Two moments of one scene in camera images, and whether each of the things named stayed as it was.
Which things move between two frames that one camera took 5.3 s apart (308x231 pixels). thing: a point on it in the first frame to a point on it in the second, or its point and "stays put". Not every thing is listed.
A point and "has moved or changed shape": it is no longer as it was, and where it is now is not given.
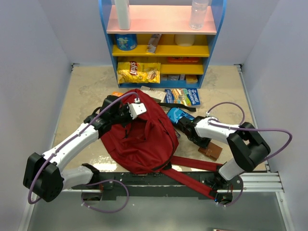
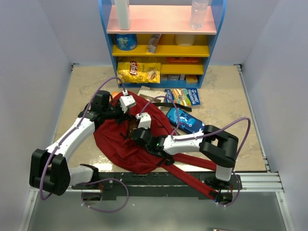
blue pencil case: (174, 114) stays put
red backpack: (148, 144) has moved or changed shape
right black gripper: (204, 144) to (147, 130)
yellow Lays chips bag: (134, 72) stays put
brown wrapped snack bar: (153, 43) stays put
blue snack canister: (126, 42) stays put
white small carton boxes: (172, 77) stays put
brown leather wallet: (212, 151) has moved or changed shape
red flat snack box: (183, 59) stays put
